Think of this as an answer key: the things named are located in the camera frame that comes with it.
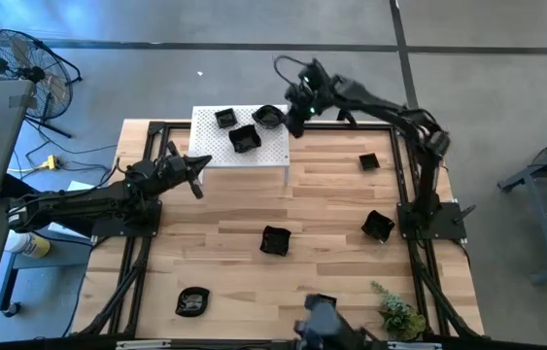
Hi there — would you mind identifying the grey metal cart frame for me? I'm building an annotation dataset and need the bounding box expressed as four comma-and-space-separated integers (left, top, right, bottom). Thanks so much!
497, 123, 547, 286

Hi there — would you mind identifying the silver metal bracket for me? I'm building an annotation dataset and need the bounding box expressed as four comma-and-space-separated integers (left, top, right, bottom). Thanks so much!
387, 341, 443, 350
116, 339, 172, 350

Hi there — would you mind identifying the white perforated riser shelf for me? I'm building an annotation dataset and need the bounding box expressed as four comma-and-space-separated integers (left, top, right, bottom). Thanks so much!
188, 104, 291, 187

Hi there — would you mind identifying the black wavy square plate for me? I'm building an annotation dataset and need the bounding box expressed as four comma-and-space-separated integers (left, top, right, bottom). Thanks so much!
258, 225, 292, 258
360, 209, 396, 244
227, 123, 263, 155

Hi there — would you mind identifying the black hook-shaped clamp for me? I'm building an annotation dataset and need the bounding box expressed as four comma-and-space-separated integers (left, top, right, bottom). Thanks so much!
335, 107, 359, 128

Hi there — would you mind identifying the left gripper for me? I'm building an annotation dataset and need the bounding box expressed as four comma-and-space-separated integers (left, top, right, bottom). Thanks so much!
152, 140, 214, 200

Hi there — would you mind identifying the black rounded plate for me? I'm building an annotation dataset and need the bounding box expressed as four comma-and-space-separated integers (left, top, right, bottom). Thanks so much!
251, 104, 287, 130

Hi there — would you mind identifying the white yellow wipes canister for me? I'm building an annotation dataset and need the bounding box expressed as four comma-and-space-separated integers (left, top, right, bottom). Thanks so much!
4, 231, 51, 259

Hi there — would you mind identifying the black table edge rail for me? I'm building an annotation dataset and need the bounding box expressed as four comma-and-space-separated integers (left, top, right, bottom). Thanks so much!
0, 333, 547, 350

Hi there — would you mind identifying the black small square dish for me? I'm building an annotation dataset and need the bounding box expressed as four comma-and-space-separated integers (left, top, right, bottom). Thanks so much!
214, 107, 238, 130
359, 152, 381, 172

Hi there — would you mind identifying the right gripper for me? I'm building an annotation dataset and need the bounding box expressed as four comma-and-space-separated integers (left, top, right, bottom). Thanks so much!
283, 57, 335, 140

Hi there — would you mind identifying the white paper sheet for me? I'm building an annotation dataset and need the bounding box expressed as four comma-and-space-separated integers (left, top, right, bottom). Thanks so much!
48, 179, 105, 240

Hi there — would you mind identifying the blue-grey low cart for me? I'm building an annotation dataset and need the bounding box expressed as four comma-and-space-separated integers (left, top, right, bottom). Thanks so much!
0, 208, 94, 318

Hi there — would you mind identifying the black oval plate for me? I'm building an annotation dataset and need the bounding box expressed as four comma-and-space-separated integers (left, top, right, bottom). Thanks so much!
174, 286, 211, 318

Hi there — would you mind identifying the black floor fan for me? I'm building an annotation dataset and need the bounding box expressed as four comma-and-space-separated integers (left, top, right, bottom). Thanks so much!
0, 27, 84, 140

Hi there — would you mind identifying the small green potted plant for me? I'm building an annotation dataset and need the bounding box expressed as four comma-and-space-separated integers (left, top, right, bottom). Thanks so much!
370, 280, 427, 341

